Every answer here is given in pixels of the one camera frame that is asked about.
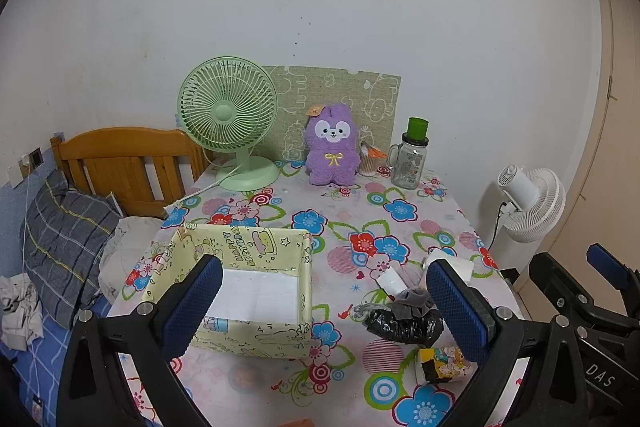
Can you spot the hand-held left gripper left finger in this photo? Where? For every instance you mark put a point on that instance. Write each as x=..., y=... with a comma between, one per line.
x=192, y=302

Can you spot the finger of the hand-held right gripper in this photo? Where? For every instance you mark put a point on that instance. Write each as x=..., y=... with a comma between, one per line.
x=557, y=282
x=607, y=267

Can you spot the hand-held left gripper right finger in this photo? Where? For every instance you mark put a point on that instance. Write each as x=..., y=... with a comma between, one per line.
x=460, y=312

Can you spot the grey sock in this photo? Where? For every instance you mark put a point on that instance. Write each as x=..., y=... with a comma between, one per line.
x=412, y=299

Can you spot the yellow cartoon printed packet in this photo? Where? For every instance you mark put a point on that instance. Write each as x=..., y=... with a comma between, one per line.
x=445, y=367

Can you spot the black plastic bag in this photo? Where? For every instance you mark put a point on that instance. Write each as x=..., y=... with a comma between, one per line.
x=405, y=329

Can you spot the clear bag of cloths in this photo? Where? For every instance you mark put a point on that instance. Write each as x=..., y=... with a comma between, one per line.
x=390, y=282

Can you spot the yellow printed storage box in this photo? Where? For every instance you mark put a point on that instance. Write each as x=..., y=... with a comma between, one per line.
x=250, y=247

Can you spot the white floor fan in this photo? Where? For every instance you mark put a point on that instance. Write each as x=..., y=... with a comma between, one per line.
x=540, y=207

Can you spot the white crumpled blanket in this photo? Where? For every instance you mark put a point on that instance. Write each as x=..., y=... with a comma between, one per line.
x=130, y=237

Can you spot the grey plaid pillow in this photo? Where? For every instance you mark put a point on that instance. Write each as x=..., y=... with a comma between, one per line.
x=65, y=232

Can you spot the glass jar green lid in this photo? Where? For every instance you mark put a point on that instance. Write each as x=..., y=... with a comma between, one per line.
x=410, y=167

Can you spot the blue bed sheet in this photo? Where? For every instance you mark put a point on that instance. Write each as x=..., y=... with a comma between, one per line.
x=45, y=357

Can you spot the beige door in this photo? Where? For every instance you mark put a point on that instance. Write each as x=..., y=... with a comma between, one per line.
x=620, y=107

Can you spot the floral tablecloth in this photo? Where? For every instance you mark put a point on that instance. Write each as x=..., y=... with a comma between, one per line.
x=325, y=207

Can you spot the grey white crumpled cloth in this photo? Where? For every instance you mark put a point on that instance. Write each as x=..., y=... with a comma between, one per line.
x=20, y=312

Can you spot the cotton swab jar orange lid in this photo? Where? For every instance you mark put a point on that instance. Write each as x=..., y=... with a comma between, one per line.
x=369, y=164

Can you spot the wooden bed headboard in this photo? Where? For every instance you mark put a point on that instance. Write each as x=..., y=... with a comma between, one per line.
x=120, y=142

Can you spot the green desk fan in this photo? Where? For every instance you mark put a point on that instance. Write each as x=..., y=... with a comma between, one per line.
x=222, y=112

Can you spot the purple plush toy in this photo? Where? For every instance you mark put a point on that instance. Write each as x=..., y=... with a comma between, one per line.
x=332, y=157

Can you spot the green cartoon print board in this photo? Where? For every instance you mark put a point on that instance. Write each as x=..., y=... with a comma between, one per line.
x=350, y=92

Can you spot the dark wall socket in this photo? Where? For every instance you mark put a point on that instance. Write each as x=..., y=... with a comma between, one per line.
x=36, y=158

